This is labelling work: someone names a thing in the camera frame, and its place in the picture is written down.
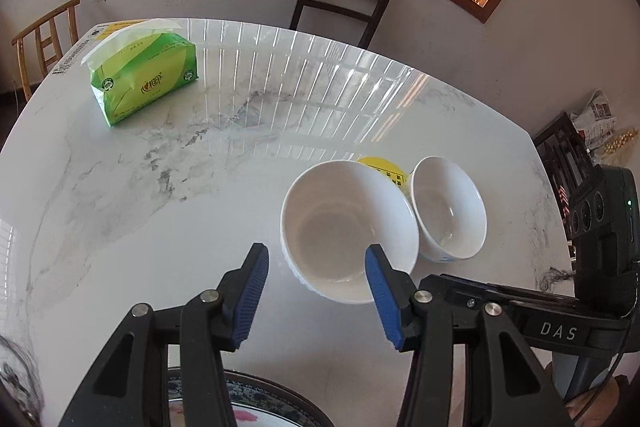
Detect crumpled newspaper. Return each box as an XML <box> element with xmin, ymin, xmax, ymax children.
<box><xmin>570</xmin><ymin>89</ymin><xmax>618</xmax><ymax>148</ymax></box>

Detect golden beads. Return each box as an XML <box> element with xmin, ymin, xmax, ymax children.
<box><xmin>597</xmin><ymin>129</ymin><xmax>633</xmax><ymax>155</ymax></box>

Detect light wooden chair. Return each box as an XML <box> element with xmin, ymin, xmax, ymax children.
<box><xmin>11</xmin><ymin>0</ymin><xmax>81</xmax><ymax>98</ymax></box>

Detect yellow round sticker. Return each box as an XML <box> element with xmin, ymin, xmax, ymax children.
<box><xmin>356</xmin><ymin>156</ymin><xmax>412</xmax><ymax>192</ymax></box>

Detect white floral plate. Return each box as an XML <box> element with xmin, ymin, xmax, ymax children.
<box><xmin>167</xmin><ymin>399</ymin><xmax>301</xmax><ymax>427</ymax></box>

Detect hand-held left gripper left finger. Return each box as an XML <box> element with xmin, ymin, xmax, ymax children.
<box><xmin>59</xmin><ymin>243</ymin><xmax>270</xmax><ymax>427</ymax></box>

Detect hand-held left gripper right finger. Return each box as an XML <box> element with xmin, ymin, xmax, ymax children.
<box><xmin>365</xmin><ymin>244</ymin><xmax>573</xmax><ymax>427</ymax></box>

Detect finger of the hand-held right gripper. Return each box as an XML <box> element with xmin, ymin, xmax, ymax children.
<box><xmin>424</xmin><ymin>273</ymin><xmax>588</xmax><ymax>308</ymax></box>

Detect white ribbed bowl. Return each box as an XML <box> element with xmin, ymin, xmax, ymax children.
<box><xmin>280</xmin><ymin>160</ymin><xmax>421</xmax><ymax>305</ymax></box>

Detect green tissue pack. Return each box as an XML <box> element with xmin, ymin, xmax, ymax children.
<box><xmin>81</xmin><ymin>18</ymin><xmax>199</xmax><ymax>128</ymax></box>

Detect white bowl with blue print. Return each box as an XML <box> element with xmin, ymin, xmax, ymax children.
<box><xmin>409</xmin><ymin>155</ymin><xmax>488</xmax><ymax>263</ymax></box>

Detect large blue patterned plate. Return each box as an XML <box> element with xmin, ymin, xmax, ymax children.
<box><xmin>167</xmin><ymin>368</ymin><xmax>333</xmax><ymax>427</ymax></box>

